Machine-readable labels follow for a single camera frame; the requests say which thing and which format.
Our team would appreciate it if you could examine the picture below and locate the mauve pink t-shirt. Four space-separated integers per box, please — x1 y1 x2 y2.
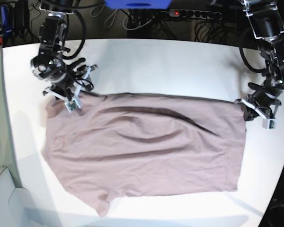
43 94 246 217

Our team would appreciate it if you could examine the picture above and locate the blue box overhead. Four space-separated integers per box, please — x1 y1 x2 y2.
105 0 172 9

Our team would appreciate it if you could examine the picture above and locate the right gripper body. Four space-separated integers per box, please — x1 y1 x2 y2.
51 75 82 99

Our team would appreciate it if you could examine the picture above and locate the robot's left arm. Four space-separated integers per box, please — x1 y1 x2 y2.
237 0 284 121

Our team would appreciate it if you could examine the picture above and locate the black power strip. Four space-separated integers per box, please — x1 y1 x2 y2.
169 9 222 21

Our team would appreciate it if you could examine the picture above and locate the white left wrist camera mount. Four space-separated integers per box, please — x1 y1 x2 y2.
234 98 282 130

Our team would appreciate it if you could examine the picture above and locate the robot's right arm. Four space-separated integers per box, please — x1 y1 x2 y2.
31 0 93 100

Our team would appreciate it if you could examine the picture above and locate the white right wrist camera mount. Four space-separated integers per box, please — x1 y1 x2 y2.
43 64 98 113

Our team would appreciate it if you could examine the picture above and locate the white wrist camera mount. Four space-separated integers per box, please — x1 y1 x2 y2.
43 64 98 113
234 98 282 130

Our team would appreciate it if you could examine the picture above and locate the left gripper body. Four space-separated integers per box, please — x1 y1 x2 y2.
247 89 281 114

